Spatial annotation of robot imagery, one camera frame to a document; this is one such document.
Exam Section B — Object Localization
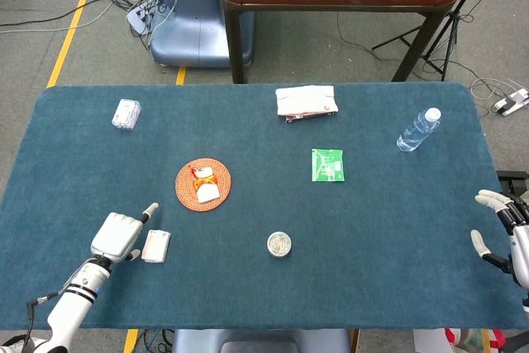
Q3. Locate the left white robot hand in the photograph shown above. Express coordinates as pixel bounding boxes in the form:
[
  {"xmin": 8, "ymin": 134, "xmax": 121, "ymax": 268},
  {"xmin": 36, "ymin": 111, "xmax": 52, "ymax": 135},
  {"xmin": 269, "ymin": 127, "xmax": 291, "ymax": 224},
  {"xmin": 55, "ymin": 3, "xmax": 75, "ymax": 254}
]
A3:
[{"xmin": 89, "ymin": 202, "xmax": 160, "ymax": 265}]

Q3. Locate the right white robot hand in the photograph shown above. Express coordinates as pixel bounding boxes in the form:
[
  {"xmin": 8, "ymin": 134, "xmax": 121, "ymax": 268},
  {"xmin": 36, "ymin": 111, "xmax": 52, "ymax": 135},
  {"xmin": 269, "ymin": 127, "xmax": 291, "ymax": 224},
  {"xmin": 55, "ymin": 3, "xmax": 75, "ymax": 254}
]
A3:
[{"xmin": 470, "ymin": 188, "xmax": 529, "ymax": 290}]

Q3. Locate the white tissue pack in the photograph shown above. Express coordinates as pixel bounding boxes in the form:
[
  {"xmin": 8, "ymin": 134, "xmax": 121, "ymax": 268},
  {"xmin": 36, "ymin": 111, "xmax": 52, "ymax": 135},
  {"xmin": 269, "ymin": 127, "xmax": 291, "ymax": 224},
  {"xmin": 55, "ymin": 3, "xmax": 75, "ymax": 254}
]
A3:
[{"xmin": 141, "ymin": 229, "xmax": 172, "ymax": 265}]

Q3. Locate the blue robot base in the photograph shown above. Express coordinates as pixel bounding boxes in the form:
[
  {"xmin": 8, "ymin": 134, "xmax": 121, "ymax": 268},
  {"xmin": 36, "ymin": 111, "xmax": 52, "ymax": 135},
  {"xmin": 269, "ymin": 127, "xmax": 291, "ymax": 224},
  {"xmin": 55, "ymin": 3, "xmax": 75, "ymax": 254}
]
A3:
[{"xmin": 149, "ymin": 0, "xmax": 255, "ymax": 68}]

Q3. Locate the white wet wipes pack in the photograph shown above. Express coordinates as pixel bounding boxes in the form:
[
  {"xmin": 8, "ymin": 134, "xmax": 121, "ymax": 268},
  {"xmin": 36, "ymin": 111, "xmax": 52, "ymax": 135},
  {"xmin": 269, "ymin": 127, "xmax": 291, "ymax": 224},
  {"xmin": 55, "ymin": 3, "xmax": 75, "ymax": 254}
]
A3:
[{"xmin": 274, "ymin": 85, "xmax": 339, "ymax": 117}]

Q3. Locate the brown woven round coaster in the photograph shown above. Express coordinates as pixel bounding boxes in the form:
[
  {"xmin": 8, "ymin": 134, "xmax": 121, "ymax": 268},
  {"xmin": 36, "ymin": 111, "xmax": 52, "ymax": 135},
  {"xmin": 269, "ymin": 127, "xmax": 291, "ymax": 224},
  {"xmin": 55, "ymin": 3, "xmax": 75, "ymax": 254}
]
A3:
[{"xmin": 174, "ymin": 157, "xmax": 232, "ymax": 213}]

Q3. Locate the white card with orange ribbon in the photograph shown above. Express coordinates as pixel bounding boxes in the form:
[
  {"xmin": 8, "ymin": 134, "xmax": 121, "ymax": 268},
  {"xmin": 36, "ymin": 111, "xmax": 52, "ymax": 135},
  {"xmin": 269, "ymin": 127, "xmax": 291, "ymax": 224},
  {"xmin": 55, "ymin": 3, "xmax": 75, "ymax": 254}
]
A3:
[{"xmin": 188, "ymin": 165, "xmax": 221, "ymax": 205}]

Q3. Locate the clear box of purple items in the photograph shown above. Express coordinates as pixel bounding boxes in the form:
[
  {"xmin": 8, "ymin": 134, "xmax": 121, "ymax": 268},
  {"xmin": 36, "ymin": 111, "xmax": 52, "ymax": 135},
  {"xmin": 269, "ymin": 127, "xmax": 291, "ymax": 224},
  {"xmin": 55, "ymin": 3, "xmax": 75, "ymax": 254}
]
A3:
[{"xmin": 111, "ymin": 98, "xmax": 142, "ymax": 131}]

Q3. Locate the white floor power strip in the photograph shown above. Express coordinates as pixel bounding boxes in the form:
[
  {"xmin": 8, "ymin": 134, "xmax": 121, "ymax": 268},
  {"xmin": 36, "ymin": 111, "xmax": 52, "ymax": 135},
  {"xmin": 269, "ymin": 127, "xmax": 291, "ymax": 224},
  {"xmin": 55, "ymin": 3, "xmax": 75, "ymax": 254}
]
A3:
[{"xmin": 491, "ymin": 87, "xmax": 529, "ymax": 117}]

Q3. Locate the clear plastic water bottle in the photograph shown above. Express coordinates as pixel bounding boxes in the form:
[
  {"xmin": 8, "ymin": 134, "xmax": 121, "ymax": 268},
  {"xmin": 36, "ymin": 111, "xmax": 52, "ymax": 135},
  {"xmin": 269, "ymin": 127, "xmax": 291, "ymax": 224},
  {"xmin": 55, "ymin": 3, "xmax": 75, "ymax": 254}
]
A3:
[{"xmin": 396, "ymin": 107, "xmax": 442, "ymax": 153}]

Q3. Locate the round clear paper clip tub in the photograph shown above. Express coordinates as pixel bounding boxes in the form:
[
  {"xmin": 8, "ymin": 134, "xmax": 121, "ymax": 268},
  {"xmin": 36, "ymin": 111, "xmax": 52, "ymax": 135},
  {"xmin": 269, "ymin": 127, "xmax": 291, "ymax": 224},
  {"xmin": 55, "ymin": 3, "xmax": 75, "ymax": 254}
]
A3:
[{"xmin": 266, "ymin": 231, "xmax": 293, "ymax": 259}]

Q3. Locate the grey robot torso base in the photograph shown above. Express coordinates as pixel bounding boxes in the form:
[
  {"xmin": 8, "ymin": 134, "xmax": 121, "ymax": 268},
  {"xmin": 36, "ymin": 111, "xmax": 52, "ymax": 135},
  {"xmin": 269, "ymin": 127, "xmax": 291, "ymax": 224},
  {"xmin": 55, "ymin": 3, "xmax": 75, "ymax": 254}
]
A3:
[{"xmin": 171, "ymin": 327, "xmax": 352, "ymax": 353}]

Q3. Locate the green foil packet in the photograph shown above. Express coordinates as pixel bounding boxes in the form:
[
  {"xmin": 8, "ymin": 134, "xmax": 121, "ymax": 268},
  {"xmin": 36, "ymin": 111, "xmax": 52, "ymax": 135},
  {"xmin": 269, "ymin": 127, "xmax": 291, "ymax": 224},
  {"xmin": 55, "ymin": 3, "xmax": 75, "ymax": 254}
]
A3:
[{"xmin": 311, "ymin": 148, "xmax": 346, "ymax": 183}]

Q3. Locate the grey floor power strip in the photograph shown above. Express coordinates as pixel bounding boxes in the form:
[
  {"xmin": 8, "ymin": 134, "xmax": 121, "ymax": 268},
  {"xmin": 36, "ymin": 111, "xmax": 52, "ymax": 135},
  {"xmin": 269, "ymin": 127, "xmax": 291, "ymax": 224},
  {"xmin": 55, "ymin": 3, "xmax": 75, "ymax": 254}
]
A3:
[{"xmin": 126, "ymin": 0, "xmax": 166, "ymax": 38}]

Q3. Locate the black tripod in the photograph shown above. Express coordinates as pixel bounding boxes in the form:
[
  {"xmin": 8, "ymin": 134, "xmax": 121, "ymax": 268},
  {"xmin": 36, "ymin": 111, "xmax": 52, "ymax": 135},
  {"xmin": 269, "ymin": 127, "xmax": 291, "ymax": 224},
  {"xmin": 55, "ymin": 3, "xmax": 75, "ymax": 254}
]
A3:
[{"xmin": 371, "ymin": 0, "xmax": 497, "ymax": 82}]

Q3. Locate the thin arm cable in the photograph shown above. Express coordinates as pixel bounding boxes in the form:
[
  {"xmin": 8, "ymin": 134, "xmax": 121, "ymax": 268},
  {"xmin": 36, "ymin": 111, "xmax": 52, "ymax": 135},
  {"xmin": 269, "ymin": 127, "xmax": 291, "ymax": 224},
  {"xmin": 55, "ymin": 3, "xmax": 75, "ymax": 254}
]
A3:
[{"xmin": 22, "ymin": 291, "xmax": 60, "ymax": 352}]

